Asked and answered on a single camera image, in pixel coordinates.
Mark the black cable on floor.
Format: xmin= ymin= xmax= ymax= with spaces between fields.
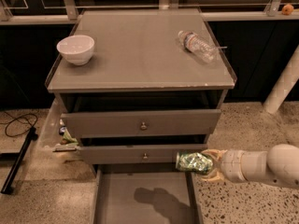
xmin=0 ymin=108 xmax=39 ymax=138

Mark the clear plastic water bottle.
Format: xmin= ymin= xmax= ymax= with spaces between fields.
xmin=178 ymin=31 xmax=217 ymax=63

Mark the grey drawer cabinet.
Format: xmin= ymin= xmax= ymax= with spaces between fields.
xmin=44 ymin=8 xmax=237 ymax=173

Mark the white ceramic bowl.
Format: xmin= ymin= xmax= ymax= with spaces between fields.
xmin=56 ymin=35 xmax=95 ymax=65

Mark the white cylindrical post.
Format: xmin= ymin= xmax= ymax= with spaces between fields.
xmin=263 ymin=46 xmax=299 ymax=114

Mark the grey drawer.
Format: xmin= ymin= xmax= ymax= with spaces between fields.
xmin=77 ymin=144 xmax=207 ymax=164
xmin=61 ymin=109 xmax=221 ymax=138
xmin=91 ymin=164 xmax=204 ymax=224

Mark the grey top drawer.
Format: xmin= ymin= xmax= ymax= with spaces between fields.
xmin=61 ymin=109 xmax=221 ymax=138

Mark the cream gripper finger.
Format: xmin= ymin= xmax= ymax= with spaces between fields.
xmin=201 ymin=168 xmax=223 ymax=182
xmin=202 ymin=149 xmax=226 ymax=162

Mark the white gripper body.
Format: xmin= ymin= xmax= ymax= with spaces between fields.
xmin=221 ymin=150 xmax=246 ymax=183

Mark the black metal stand leg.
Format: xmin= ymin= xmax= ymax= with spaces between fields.
xmin=1 ymin=127 xmax=38 ymax=195

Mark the green soda can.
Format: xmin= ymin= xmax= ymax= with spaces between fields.
xmin=176 ymin=152 xmax=214 ymax=175

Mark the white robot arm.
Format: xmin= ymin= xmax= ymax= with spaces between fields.
xmin=203 ymin=144 xmax=299 ymax=189

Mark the grey middle drawer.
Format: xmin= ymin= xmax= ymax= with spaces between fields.
xmin=77 ymin=144 xmax=207 ymax=164

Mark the metal railing frame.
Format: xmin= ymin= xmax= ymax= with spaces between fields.
xmin=0 ymin=0 xmax=299 ymax=25

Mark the grey bottom drawer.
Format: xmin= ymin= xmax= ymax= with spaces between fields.
xmin=91 ymin=164 xmax=204 ymax=224

